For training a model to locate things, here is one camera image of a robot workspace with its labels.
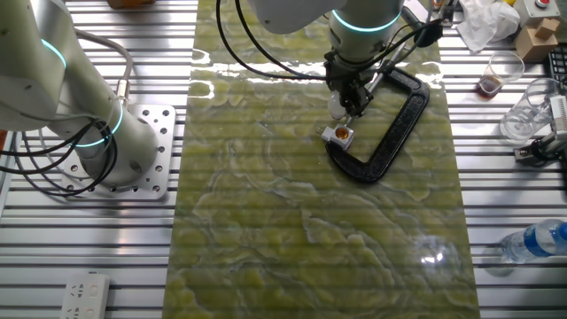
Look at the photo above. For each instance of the black keyboard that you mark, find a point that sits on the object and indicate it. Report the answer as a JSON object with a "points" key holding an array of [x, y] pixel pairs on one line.
{"points": [[559, 66]]}

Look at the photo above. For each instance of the small brown block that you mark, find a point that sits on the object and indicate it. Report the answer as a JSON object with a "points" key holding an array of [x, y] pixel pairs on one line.
{"points": [[547, 27]]}

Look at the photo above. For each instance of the white light bulb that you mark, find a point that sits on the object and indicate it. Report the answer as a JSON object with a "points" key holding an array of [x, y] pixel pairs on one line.
{"points": [[336, 107]]}

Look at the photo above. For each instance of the white lamp socket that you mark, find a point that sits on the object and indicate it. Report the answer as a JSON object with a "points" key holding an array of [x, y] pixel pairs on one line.
{"points": [[339, 136]]}

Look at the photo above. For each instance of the small cardboard box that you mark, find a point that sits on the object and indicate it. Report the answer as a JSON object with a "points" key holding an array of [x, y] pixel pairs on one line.
{"points": [[533, 46]]}

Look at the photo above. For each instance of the green marble pattern mat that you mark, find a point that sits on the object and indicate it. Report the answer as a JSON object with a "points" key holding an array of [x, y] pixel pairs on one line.
{"points": [[288, 221]]}

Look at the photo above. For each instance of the grey emergency stop box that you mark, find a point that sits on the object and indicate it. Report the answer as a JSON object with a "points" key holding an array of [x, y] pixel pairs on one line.
{"points": [[553, 15]]}

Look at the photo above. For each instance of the silver camera module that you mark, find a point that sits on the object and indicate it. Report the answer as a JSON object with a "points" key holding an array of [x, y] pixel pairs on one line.
{"points": [[448, 13]]}

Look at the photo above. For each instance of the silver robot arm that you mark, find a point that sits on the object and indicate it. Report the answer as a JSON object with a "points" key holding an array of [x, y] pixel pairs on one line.
{"points": [[53, 97]]}

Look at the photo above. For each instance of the clear cup with brown liquid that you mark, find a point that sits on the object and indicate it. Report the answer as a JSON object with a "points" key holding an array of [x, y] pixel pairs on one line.
{"points": [[489, 86]]}

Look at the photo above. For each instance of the black C-clamp with steel screw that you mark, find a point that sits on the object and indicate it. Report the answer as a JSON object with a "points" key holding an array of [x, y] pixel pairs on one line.
{"points": [[394, 133]]}

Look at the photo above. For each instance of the grey camera on black mount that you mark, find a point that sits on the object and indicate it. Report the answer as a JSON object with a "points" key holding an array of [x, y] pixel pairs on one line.
{"points": [[559, 113]]}

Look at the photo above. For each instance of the white power strip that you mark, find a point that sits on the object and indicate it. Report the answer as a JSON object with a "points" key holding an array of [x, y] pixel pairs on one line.
{"points": [[84, 297]]}

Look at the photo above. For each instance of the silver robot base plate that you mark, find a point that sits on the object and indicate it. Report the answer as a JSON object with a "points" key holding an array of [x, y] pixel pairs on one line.
{"points": [[155, 133]]}

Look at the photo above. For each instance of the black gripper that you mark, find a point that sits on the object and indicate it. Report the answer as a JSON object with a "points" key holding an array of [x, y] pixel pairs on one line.
{"points": [[345, 73]]}

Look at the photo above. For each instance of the water bottle with blue cap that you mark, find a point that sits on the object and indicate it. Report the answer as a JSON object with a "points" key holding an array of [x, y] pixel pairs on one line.
{"points": [[536, 241]]}

